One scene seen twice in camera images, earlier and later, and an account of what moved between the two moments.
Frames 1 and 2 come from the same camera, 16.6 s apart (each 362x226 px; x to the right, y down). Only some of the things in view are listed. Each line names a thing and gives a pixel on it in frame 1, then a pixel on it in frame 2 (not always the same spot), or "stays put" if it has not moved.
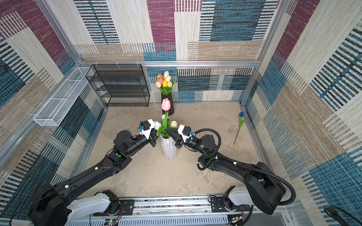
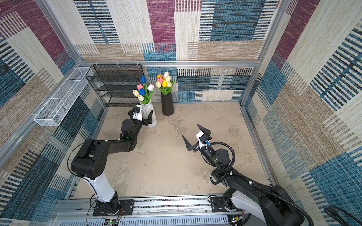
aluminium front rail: [186, 211] stays put
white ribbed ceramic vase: [169, 149] → [146, 109]
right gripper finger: [174, 135] → [189, 147]
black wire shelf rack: [120, 85] stays put
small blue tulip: [241, 122] → [143, 80]
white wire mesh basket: [54, 111] stays put
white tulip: [158, 84] stays put
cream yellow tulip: [173, 124] → [140, 98]
